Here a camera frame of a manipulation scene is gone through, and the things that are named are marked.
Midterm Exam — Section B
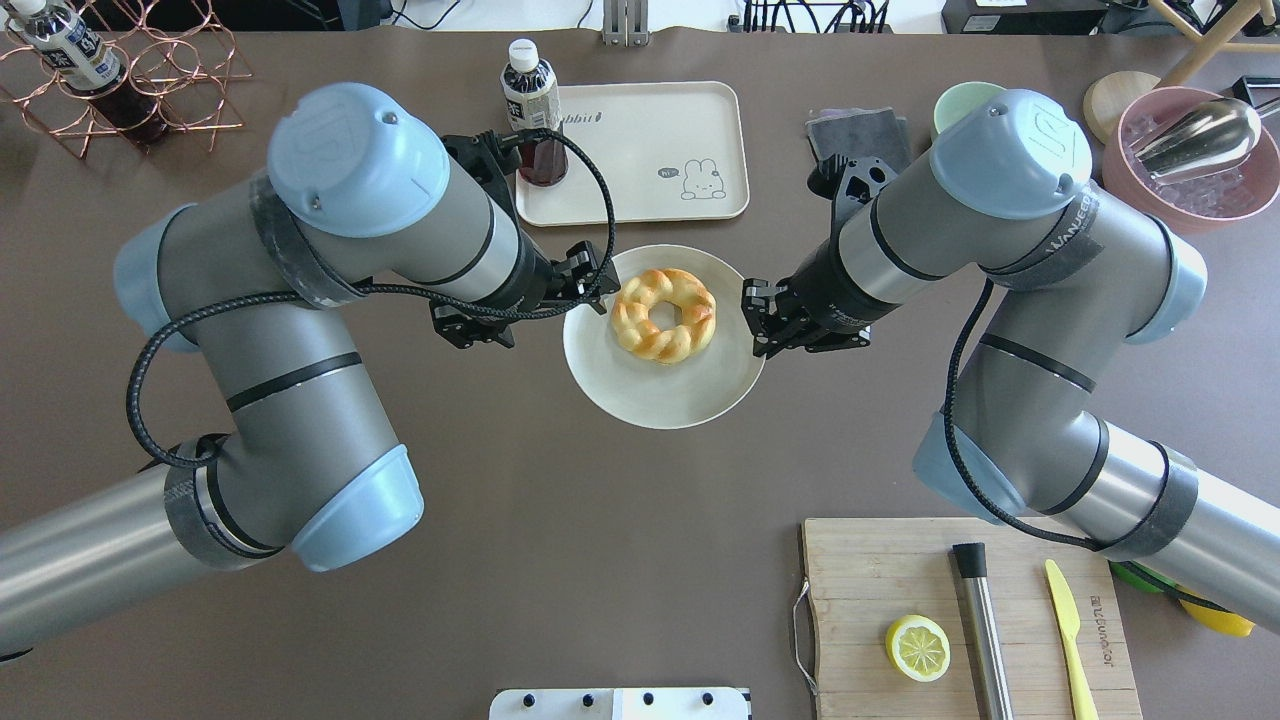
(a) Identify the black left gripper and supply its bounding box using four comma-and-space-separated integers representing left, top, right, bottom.
442, 132, 620, 319

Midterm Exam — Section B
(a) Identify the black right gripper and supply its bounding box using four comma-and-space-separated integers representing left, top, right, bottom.
740, 155, 897, 359

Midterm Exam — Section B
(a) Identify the white plate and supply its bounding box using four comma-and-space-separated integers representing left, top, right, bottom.
562, 243, 765, 430

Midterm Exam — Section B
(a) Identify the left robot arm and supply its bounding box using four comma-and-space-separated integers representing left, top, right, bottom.
3, 82, 620, 664

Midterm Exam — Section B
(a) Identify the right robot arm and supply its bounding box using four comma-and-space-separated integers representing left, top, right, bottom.
740, 88, 1279, 630

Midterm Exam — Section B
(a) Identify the tea bottle on tray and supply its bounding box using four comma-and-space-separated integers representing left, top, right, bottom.
500, 38, 567, 187

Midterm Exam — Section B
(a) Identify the cream rabbit tray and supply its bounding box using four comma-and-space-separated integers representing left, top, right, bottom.
559, 81, 750, 224

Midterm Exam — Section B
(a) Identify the grey folded cloth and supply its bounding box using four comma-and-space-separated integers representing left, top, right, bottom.
805, 108, 914, 172

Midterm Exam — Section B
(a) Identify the green bowl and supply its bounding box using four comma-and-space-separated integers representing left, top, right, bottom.
931, 81, 1006, 140

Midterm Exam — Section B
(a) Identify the wooden cutting board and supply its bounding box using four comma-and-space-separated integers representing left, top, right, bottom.
803, 518, 1143, 719

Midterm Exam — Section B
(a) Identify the lemon half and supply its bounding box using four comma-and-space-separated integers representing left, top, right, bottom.
884, 614, 951, 683

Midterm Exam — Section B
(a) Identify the wooden glass stand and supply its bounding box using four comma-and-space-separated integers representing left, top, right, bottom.
1083, 1, 1279, 143

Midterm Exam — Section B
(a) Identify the yellow plastic knife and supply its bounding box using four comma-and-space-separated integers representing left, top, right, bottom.
1044, 559, 1100, 719

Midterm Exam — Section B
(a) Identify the pink ice bowl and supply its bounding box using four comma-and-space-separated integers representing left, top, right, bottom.
1102, 87, 1279, 234

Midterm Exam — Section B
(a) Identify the green lime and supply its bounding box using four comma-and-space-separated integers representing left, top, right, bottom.
1108, 561, 1170, 594

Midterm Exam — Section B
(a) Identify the tea bottle in rack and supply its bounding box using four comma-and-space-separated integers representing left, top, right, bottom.
3, 1, 170, 146

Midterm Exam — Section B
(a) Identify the steel muddler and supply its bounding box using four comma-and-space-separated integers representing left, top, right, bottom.
951, 542, 1015, 719

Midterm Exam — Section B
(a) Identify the steel ice scoop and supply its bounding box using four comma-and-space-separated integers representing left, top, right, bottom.
1135, 97, 1263, 184

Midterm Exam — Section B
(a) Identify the whole lemon lower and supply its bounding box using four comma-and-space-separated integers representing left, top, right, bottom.
1178, 598, 1256, 638

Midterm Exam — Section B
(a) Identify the braided ring donut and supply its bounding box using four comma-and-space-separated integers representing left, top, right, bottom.
611, 268, 718, 365

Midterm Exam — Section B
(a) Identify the copper wire bottle rack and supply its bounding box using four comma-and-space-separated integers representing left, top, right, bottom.
3, 1, 253, 161

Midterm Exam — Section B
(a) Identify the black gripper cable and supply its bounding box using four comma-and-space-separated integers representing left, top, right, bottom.
125, 128, 620, 471

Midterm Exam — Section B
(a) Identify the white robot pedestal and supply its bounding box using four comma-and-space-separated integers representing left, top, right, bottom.
488, 685, 753, 719

